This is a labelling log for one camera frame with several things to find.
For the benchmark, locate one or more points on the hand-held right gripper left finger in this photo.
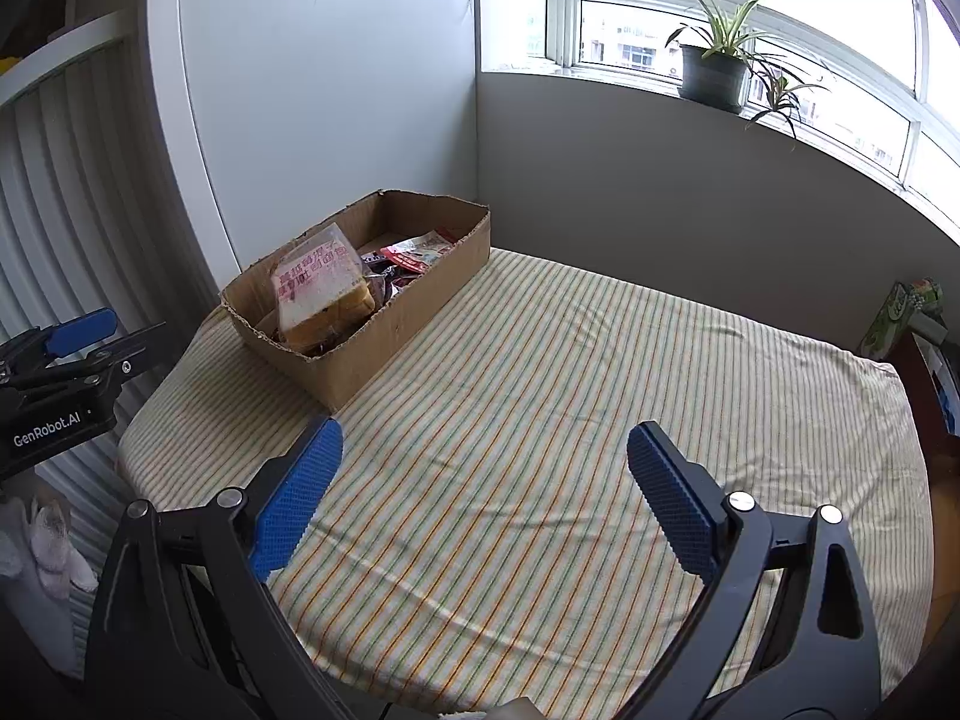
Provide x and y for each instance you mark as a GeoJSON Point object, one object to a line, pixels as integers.
{"type": "Point", "coordinates": [300, 495]}

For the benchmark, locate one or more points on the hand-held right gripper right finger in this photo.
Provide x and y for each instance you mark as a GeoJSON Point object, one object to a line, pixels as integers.
{"type": "Point", "coordinates": [675, 502]}

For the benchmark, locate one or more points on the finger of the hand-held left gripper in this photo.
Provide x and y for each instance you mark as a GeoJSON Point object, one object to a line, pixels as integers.
{"type": "Point", "coordinates": [79, 334]}
{"type": "Point", "coordinates": [112, 360]}

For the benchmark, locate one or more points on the brown cardboard box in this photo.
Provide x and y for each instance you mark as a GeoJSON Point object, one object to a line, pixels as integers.
{"type": "Point", "coordinates": [390, 330]}

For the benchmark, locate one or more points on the clear bag of sliced bread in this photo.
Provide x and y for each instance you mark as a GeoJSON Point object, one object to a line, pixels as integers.
{"type": "Point", "coordinates": [315, 285]}

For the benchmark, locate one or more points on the red white snack packet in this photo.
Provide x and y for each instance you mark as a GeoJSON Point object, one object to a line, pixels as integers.
{"type": "Point", "coordinates": [420, 251]}

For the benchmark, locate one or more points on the white shoe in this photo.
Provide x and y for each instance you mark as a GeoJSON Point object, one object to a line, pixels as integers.
{"type": "Point", "coordinates": [52, 547]}

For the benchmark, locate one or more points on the striped tablecloth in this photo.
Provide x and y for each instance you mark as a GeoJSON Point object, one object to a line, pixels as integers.
{"type": "Point", "coordinates": [525, 390]}

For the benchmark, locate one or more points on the dark red box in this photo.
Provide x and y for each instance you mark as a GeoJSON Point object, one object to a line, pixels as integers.
{"type": "Point", "coordinates": [919, 382]}

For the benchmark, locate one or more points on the green tissue box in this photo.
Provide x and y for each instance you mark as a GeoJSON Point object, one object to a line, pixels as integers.
{"type": "Point", "coordinates": [889, 322]}

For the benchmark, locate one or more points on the white cabinet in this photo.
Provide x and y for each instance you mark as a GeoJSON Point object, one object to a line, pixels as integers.
{"type": "Point", "coordinates": [315, 90]}

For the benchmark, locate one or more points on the potted spider plant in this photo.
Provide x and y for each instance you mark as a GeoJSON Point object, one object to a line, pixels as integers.
{"type": "Point", "coordinates": [712, 75]}

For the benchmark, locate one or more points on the white framed window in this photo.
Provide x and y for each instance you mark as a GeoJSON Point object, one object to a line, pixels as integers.
{"type": "Point", "coordinates": [570, 7]}

